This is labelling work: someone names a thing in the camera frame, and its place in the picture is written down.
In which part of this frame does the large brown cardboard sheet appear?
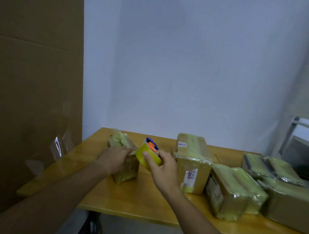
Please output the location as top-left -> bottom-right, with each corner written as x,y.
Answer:
0,0 -> 85,213

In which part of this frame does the black metal table leg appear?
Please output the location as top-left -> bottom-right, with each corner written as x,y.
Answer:
82,211 -> 102,234

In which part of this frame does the orange dispenser with yellow tape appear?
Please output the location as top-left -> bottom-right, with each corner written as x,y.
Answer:
135,137 -> 164,170

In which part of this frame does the white metal shelf rack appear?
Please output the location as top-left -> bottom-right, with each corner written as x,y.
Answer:
270,48 -> 309,175

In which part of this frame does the yellow wooden table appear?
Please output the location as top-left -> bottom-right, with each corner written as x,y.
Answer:
16,127 -> 305,234

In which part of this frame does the person's left hand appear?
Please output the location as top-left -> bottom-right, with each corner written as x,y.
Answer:
96,145 -> 137,176

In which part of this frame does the small diamond sticker cardboard box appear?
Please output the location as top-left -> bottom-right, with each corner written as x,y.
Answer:
107,128 -> 140,185

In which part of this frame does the person's left forearm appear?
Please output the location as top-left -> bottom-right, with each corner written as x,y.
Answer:
0,161 -> 109,234

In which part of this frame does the large pink label cardboard box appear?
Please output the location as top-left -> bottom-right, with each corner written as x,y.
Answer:
173,133 -> 214,195

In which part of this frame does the small box with 031 label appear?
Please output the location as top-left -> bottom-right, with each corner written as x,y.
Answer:
231,167 -> 269,216

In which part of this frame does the taped box with label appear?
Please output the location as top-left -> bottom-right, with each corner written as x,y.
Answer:
205,164 -> 249,222

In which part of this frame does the person's right forearm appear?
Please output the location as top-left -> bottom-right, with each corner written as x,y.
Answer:
166,187 -> 221,234

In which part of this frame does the person's right hand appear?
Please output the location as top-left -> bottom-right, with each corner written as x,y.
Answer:
143,149 -> 181,196

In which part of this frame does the taped box with blue stripe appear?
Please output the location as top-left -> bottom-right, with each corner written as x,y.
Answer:
241,153 -> 277,180

